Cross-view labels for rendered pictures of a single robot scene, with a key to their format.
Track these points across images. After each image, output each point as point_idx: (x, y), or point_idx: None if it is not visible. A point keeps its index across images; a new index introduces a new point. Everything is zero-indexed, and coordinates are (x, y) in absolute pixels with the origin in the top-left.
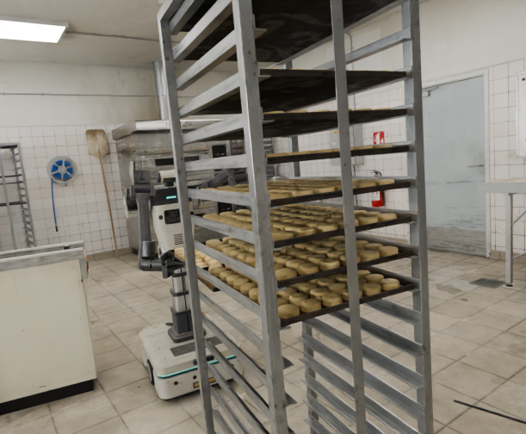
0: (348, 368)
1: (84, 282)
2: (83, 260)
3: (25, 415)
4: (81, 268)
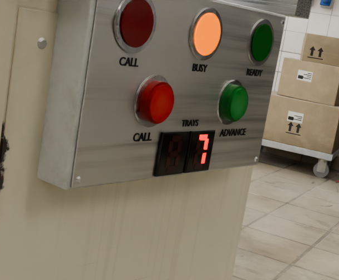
0: None
1: (224, 235)
2: (83, 6)
3: None
4: (52, 72)
